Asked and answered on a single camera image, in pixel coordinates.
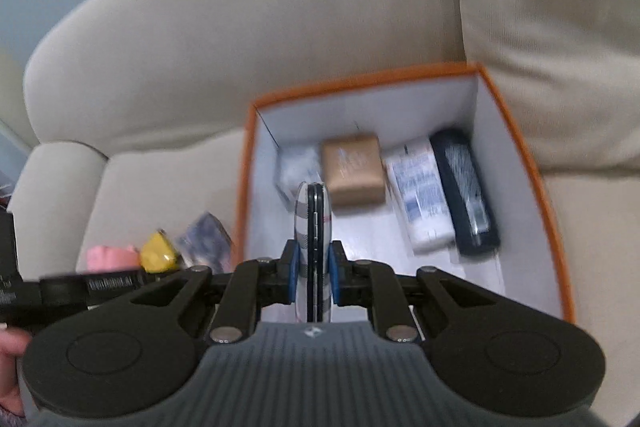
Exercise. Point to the white tube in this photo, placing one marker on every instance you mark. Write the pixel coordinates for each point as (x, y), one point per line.
(420, 197)

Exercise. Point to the pink cylindrical bottle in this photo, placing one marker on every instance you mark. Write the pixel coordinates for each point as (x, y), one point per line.
(112, 257)

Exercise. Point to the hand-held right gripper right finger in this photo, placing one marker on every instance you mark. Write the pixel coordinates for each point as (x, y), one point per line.
(335, 274)

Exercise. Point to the gold box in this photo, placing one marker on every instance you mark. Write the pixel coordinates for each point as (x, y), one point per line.
(352, 169)

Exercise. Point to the beige sofa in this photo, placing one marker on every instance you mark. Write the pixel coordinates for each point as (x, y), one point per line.
(250, 32)

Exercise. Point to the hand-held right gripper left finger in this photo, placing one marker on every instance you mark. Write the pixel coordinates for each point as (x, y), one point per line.
(295, 274)

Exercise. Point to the dark printed card box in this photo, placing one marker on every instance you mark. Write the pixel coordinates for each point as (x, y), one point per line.
(207, 239)

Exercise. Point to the plaid zip case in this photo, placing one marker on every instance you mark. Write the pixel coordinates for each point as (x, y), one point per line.
(312, 217)

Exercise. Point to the person's left hand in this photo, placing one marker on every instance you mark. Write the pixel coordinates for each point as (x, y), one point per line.
(10, 367)

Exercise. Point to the dark blue bottle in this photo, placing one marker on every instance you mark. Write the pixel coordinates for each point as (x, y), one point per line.
(465, 187)

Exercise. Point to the clear plastic box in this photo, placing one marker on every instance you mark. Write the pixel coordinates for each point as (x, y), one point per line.
(297, 172)

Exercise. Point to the yellow toy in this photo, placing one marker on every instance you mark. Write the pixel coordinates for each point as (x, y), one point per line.
(160, 252)

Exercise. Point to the beige throw pillow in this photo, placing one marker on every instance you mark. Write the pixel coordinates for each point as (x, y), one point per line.
(550, 32)

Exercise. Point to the orange cardboard box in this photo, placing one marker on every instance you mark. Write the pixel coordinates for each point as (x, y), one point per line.
(500, 207)

